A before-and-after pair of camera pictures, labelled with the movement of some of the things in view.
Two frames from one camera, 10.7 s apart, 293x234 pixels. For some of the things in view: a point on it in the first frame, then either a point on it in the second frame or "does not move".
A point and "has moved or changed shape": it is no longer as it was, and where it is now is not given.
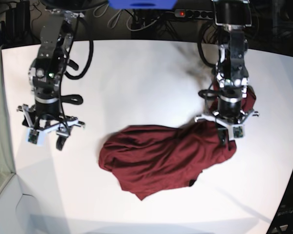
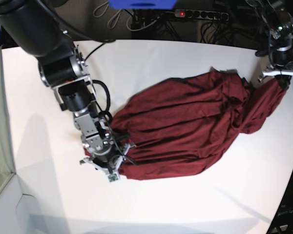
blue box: x=143 y=4 does not move
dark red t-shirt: x=151 y=161 has moved or changed shape
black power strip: x=194 y=13 does not move
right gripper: x=235 y=126 -> x=282 y=63
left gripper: x=38 y=125 -> x=109 y=164
